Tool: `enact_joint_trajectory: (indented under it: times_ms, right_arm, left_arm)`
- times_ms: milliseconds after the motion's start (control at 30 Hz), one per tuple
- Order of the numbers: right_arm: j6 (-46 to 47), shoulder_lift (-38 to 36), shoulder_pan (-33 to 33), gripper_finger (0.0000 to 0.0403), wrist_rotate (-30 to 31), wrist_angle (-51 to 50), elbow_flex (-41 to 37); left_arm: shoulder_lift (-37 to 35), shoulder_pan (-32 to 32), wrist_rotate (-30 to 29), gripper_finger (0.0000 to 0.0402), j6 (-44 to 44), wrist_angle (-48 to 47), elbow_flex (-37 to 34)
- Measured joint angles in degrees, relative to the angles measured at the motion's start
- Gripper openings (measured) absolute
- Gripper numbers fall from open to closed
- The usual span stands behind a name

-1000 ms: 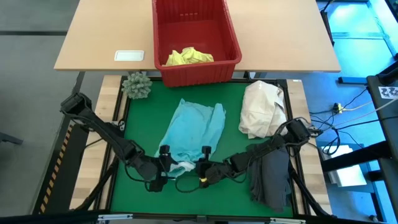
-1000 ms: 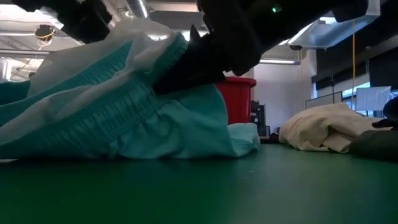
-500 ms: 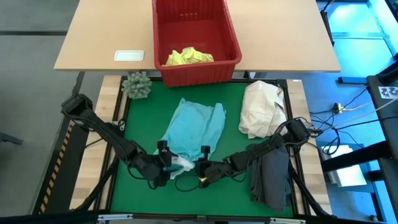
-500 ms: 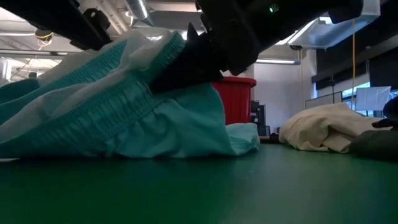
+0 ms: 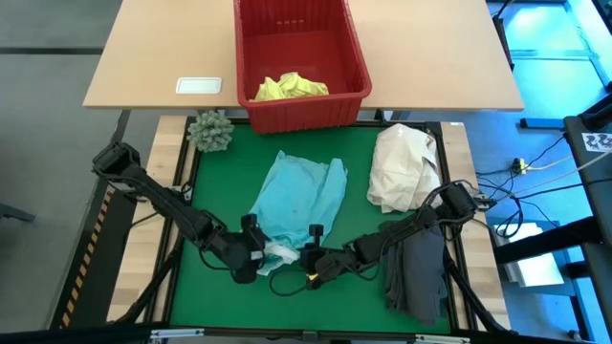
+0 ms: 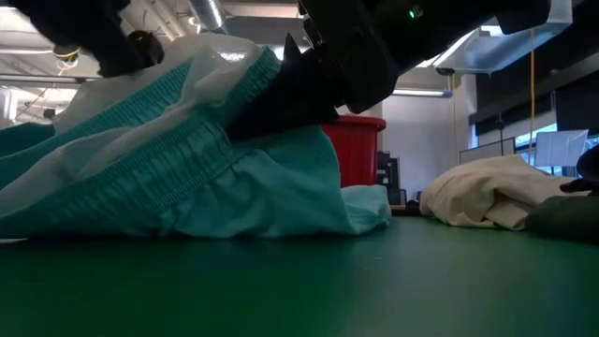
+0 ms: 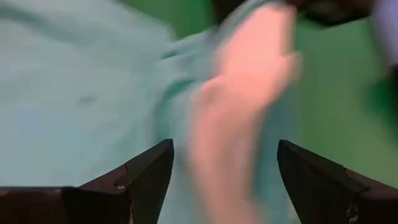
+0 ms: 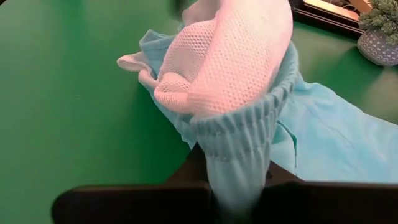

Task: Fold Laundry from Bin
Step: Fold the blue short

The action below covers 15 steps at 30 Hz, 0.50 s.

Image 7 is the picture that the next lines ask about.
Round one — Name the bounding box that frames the green table mat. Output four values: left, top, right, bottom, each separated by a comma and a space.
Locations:
118, 0, 398, 189

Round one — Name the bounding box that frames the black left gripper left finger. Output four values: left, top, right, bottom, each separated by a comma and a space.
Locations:
0, 138, 175, 224

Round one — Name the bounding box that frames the pale teal white garment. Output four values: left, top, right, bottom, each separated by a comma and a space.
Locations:
0, 0, 301, 224

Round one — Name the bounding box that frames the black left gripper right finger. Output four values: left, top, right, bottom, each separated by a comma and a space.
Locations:
276, 139, 398, 224

